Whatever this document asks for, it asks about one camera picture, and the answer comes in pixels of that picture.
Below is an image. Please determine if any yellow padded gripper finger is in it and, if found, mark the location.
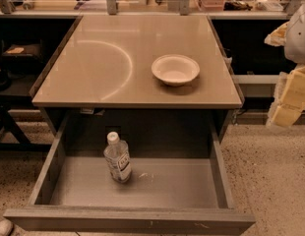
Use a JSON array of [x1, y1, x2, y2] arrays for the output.
[[267, 65, 305, 128], [264, 23, 288, 47]]

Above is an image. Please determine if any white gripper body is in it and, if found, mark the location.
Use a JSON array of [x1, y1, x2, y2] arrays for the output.
[[284, 1, 305, 64]]

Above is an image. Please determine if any clear plastic water bottle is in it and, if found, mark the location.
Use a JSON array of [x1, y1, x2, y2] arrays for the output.
[[103, 132, 132, 183]]

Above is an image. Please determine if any grey open top drawer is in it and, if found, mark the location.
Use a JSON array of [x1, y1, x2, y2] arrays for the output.
[[4, 110, 255, 236]]

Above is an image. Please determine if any grey cabinet with counter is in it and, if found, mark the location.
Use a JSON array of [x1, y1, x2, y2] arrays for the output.
[[31, 14, 242, 131]]

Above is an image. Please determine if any clear plastic container on bench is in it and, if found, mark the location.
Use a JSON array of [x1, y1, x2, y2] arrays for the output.
[[255, 0, 283, 12]]

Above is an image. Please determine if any white paper bowl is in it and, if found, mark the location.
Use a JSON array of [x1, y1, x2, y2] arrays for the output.
[[152, 54, 200, 87]]

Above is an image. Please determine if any white round object on floor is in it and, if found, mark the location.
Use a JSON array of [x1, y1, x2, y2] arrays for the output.
[[0, 219, 14, 236]]

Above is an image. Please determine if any black side table frame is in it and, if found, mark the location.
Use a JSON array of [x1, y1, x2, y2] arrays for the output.
[[0, 41, 50, 152]]

